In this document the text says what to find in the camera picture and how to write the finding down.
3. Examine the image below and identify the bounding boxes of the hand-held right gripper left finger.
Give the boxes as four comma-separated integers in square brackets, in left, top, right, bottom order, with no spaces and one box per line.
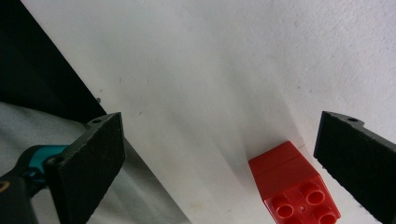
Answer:
[45,112,127,224]

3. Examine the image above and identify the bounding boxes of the red building block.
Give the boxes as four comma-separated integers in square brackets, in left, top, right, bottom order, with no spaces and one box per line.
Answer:
[247,140,342,224]

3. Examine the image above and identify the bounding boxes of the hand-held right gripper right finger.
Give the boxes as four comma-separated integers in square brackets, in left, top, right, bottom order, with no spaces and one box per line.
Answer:
[313,110,396,224]

